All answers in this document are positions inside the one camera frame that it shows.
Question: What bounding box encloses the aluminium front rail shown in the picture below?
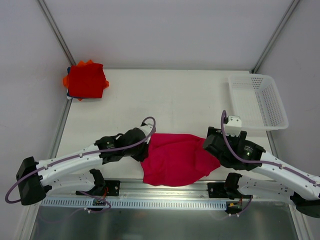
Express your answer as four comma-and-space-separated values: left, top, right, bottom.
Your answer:
29, 176, 301, 202

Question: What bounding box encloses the aluminium corner post left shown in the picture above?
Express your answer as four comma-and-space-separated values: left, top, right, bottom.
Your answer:
36, 0, 76, 66

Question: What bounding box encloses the orange folded t shirt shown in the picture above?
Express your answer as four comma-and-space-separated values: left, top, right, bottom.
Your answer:
61, 59, 111, 102

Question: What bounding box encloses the white perforated plastic basket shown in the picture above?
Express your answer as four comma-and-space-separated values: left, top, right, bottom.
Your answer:
228, 73, 289, 131

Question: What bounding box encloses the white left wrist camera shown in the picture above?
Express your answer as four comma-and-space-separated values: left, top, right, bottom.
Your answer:
138, 123, 156, 137

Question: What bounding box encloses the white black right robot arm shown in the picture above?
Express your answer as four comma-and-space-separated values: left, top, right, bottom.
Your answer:
203, 127, 320, 218

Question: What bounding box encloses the aluminium corner post right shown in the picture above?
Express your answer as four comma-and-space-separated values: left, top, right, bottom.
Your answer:
250, 0, 301, 74

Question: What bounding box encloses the red folded t shirt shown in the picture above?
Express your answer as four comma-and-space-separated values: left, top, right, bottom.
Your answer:
67, 63, 106, 100

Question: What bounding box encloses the magenta t shirt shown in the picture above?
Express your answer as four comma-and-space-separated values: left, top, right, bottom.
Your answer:
140, 133, 221, 187

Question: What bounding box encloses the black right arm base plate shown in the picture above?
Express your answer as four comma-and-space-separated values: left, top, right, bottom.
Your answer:
207, 182, 253, 200

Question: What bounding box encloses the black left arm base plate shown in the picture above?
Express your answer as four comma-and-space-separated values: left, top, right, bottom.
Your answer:
85, 180, 121, 199

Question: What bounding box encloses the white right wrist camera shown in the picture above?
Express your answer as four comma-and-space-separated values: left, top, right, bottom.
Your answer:
223, 115, 242, 137

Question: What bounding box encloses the aluminium corner post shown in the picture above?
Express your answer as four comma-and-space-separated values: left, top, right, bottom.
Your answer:
36, 0, 76, 66
250, 0, 301, 74

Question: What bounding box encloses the white slotted cable duct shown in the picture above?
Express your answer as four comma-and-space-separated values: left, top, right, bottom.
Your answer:
40, 197, 227, 211

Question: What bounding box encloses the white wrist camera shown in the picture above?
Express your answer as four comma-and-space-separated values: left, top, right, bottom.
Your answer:
223, 115, 242, 137
138, 123, 156, 137

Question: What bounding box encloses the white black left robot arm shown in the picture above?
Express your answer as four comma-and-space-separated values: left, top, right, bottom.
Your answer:
16, 125, 155, 206

